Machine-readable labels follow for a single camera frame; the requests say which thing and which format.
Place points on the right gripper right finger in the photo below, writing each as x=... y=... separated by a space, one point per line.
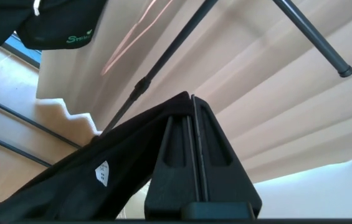
x=228 y=180

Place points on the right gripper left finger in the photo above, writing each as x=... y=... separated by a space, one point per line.
x=169 y=180

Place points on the heap of clothes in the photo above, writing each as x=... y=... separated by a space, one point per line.
x=69 y=186

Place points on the black garment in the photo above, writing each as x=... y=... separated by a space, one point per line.
x=54 y=28

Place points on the pink clothes hanger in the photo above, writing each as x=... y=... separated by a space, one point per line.
x=138 y=38

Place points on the black clothes rack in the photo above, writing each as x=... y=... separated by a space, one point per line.
x=312 y=34

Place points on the beige curtain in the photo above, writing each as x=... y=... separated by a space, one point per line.
x=256 y=77

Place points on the window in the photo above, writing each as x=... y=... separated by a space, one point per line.
x=26 y=51

